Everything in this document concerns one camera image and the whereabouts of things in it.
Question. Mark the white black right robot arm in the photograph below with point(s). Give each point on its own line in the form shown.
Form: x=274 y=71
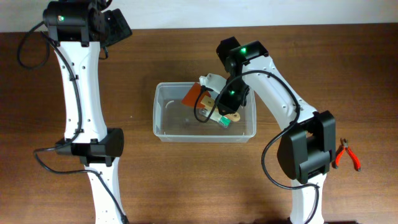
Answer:
x=307 y=141

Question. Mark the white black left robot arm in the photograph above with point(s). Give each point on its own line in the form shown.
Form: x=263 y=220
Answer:
x=78 y=32

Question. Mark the orange scraper wooden handle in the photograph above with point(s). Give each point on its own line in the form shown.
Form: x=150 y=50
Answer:
x=205 y=101

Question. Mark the clear plastic container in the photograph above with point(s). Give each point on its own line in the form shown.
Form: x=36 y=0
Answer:
x=175 y=122

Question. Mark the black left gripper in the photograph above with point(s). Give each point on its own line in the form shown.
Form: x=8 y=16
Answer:
x=120 y=27

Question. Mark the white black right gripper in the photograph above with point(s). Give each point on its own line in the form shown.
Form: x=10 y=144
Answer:
x=231 y=106

